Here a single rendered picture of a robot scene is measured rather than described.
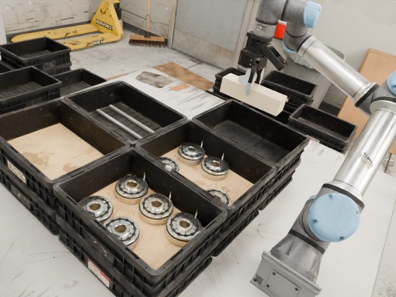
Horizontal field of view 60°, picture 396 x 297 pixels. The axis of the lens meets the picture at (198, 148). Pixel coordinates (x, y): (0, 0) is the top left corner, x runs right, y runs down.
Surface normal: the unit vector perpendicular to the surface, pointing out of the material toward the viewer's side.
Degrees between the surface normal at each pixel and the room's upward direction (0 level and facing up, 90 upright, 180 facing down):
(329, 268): 0
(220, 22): 90
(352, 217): 49
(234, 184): 0
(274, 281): 90
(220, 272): 0
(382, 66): 82
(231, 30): 90
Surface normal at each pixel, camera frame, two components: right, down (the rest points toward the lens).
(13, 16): 0.82, 0.43
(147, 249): 0.17, -0.80
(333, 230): -0.18, -0.17
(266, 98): -0.55, 0.40
